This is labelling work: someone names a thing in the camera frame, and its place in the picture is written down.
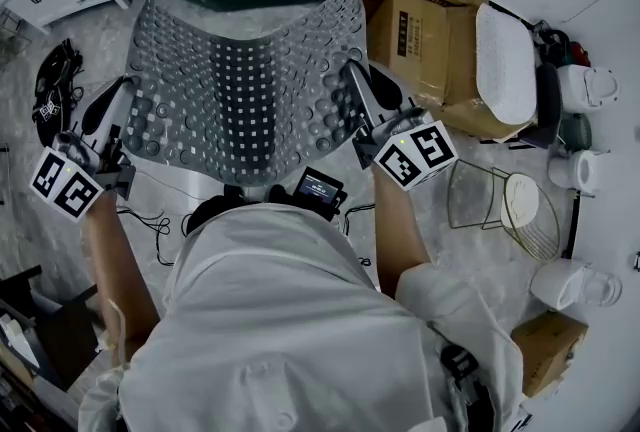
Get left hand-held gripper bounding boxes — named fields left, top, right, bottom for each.
left=29, top=74, right=143, bottom=224

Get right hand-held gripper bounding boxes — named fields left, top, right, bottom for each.
left=341, top=59, right=459, bottom=193

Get grey studded bath mat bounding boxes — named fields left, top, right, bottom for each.
left=122, top=0, right=371, bottom=187

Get person's right forearm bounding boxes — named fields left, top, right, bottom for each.
left=372, top=169, right=434, bottom=294

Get person's left forearm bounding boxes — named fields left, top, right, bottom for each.
left=82, top=192, right=162, bottom=356

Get black gear bag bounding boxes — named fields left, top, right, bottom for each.
left=30, top=38, right=85, bottom=144

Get printed cardboard box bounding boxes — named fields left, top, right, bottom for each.
left=367, top=0, right=450, bottom=94

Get large open cardboard box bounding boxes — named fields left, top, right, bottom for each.
left=358, top=0, right=534, bottom=144

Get black screen device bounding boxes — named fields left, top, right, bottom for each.
left=291, top=165, right=349, bottom=222

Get white speckled oval seat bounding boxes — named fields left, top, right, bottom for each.
left=474, top=2, right=539, bottom=128

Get person's black trousers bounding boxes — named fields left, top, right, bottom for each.
left=181, top=192, right=242, bottom=237

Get white round cushion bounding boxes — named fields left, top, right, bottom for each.
left=502, top=172, right=542, bottom=229

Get grey green round pot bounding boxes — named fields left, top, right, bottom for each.
left=558, top=112, right=594, bottom=153

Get black low stand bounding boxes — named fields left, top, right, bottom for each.
left=0, top=264, right=102, bottom=392

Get person's white shirt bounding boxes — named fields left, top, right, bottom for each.
left=77, top=202, right=526, bottom=432

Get black waist pouch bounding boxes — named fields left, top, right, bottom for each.
left=438, top=343, right=497, bottom=422

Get thin black cable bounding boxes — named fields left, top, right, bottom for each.
left=117, top=206, right=174, bottom=267

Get gold wire basket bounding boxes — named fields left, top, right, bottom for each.
left=446, top=158, right=504, bottom=232

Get gold wire chair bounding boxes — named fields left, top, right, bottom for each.
left=492, top=166, right=562, bottom=263

